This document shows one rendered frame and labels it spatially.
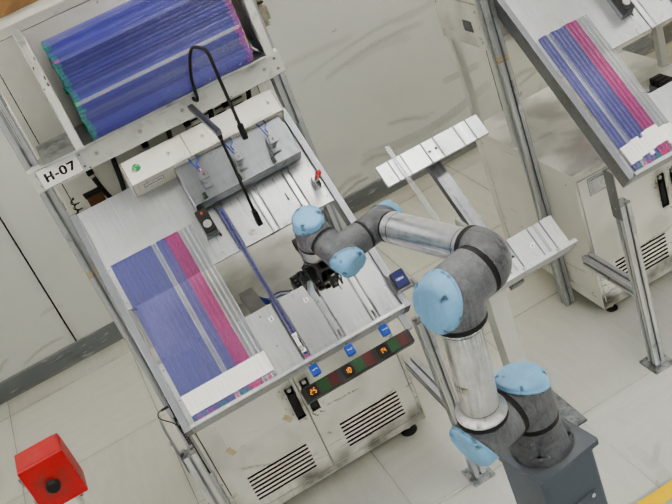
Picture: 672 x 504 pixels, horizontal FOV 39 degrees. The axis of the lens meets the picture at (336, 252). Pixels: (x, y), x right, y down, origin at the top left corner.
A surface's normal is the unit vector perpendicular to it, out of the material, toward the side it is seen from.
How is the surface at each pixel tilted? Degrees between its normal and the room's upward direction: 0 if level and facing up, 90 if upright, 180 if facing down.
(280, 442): 90
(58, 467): 90
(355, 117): 90
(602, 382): 0
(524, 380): 7
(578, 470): 90
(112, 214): 43
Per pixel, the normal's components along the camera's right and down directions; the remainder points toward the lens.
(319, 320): 0.01, -0.35
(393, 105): 0.38, 0.36
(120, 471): -0.33, -0.80
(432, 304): -0.76, 0.44
